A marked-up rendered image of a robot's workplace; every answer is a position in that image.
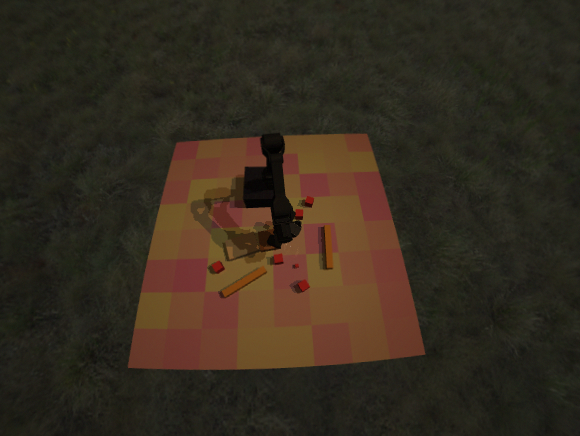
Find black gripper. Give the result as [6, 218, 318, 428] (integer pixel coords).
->
[267, 211, 296, 249]

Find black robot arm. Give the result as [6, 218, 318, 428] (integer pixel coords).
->
[260, 133, 302, 244]

